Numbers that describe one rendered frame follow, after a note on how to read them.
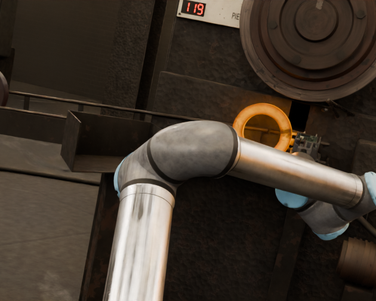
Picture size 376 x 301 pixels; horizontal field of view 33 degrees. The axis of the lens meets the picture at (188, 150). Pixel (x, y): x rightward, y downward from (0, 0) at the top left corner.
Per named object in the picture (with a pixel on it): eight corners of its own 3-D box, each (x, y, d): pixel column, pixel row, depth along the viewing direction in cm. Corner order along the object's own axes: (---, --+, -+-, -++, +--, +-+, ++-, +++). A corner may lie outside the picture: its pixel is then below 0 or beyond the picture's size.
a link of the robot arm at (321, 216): (352, 232, 162) (321, 197, 161) (318, 248, 170) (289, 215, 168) (360, 212, 169) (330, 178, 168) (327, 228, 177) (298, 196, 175)
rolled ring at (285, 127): (260, 91, 195) (262, 91, 198) (219, 133, 200) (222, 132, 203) (303, 133, 193) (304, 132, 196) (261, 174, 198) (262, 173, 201)
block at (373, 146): (339, 210, 201) (358, 137, 197) (365, 217, 199) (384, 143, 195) (339, 217, 190) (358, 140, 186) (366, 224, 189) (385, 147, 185)
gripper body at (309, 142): (322, 136, 185) (317, 153, 175) (316, 162, 189) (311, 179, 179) (296, 130, 187) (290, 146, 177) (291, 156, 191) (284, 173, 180)
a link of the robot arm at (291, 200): (290, 217, 166) (265, 189, 165) (297, 195, 177) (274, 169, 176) (318, 199, 161) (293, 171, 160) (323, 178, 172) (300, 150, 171)
